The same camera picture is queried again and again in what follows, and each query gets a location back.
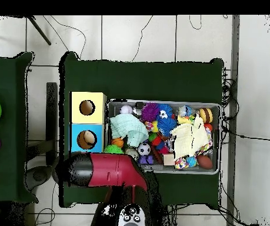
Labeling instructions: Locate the green spiky ball with eyes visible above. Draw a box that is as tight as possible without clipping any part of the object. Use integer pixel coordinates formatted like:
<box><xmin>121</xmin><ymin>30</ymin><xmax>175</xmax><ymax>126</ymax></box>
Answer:
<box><xmin>104</xmin><ymin>144</ymin><xmax>125</xmax><ymax>155</ymax></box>

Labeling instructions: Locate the wooden box with three holes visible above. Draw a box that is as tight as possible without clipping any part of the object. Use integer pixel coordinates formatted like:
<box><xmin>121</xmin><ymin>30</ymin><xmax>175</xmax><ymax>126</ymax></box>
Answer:
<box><xmin>68</xmin><ymin>91</ymin><xmax>108</xmax><ymax>154</ymax></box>

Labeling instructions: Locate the silver mesh bin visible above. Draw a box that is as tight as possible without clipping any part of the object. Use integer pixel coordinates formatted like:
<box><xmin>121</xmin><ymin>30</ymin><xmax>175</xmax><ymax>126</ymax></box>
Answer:
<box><xmin>104</xmin><ymin>98</ymin><xmax>222</xmax><ymax>175</ymax></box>

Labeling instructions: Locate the mint green cloth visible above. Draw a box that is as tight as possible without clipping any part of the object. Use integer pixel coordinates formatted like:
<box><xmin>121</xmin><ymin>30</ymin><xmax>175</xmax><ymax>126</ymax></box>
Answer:
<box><xmin>109</xmin><ymin>113</ymin><xmax>149</xmax><ymax>147</ymax></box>

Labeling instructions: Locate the white baseball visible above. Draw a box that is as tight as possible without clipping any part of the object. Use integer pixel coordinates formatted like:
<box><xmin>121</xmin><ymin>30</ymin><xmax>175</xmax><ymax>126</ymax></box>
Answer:
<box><xmin>119</xmin><ymin>104</ymin><xmax>134</xmax><ymax>115</ymax></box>

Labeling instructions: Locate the purple spiky ball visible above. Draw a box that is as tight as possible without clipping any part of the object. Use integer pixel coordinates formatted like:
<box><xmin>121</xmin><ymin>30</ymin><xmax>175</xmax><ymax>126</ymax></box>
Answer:
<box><xmin>141</xmin><ymin>102</ymin><xmax>161</xmax><ymax>122</ymax></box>

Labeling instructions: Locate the small orange basketball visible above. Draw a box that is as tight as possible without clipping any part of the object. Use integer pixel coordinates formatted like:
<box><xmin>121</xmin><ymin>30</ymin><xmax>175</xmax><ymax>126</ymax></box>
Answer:
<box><xmin>111</xmin><ymin>137</ymin><xmax>125</xmax><ymax>148</ymax></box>

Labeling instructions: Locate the black white soccer ball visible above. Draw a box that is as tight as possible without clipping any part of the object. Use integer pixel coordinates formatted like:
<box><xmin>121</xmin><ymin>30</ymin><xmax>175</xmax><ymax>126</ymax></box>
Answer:
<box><xmin>137</xmin><ymin>142</ymin><xmax>151</xmax><ymax>157</ymax></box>

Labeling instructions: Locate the blue spiky ball with eyes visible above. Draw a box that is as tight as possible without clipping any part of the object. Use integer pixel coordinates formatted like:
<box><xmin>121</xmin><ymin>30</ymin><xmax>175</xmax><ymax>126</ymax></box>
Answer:
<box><xmin>157</xmin><ymin>103</ymin><xmax>174</xmax><ymax>119</ymax></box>

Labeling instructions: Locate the dark green table cloth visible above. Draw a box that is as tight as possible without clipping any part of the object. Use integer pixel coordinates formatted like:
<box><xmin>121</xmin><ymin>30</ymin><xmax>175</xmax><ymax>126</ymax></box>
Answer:
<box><xmin>0</xmin><ymin>51</ymin><xmax>39</xmax><ymax>204</ymax></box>
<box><xmin>58</xmin><ymin>51</ymin><xmax>225</xmax><ymax>210</ymax></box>

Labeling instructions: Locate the yellow plush duck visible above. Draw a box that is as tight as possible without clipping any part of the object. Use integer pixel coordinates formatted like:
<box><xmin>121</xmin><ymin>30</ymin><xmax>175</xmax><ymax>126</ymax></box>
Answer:
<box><xmin>177</xmin><ymin>114</ymin><xmax>194</xmax><ymax>125</ymax></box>

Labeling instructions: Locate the cream yellow cloth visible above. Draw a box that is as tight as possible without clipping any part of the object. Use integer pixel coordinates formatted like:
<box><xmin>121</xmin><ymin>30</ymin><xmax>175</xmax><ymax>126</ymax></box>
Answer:
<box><xmin>169</xmin><ymin>114</ymin><xmax>211</xmax><ymax>160</ymax></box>

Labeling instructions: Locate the yellow brown striped bee toy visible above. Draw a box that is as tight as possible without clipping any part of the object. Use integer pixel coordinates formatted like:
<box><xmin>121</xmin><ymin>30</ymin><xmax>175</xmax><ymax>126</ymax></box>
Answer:
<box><xmin>198</xmin><ymin>107</ymin><xmax>214</xmax><ymax>124</ymax></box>

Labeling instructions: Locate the black upright panel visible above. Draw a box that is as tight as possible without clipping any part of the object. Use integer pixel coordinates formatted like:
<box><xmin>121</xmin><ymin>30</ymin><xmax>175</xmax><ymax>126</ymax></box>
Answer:
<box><xmin>45</xmin><ymin>82</ymin><xmax>58</xmax><ymax>167</ymax></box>

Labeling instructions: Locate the grey stand base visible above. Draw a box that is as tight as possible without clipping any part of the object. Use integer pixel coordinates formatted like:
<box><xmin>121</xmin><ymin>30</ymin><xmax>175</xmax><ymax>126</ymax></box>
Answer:
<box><xmin>26</xmin><ymin>165</ymin><xmax>55</xmax><ymax>191</ymax></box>

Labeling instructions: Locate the black tripod leg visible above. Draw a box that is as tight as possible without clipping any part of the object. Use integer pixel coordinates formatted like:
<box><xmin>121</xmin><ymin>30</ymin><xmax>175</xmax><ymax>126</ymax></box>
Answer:
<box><xmin>27</xmin><ymin>15</ymin><xmax>52</xmax><ymax>46</ymax></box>

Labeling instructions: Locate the black cable bundle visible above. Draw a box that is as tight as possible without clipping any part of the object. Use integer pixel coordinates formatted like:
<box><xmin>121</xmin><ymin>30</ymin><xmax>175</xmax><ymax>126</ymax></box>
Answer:
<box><xmin>221</xmin><ymin>69</ymin><xmax>240</xmax><ymax>144</ymax></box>

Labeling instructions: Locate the black cable with connector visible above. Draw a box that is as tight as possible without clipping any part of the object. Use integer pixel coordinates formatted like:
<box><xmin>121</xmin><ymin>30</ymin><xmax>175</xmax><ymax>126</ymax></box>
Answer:
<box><xmin>221</xmin><ymin>127</ymin><xmax>270</xmax><ymax>142</ymax></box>

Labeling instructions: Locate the grey floor rail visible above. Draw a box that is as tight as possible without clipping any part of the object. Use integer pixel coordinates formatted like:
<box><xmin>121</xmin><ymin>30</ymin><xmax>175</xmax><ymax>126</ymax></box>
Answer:
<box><xmin>226</xmin><ymin>15</ymin><xmax>241</xmax><ymax>226</ymax></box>

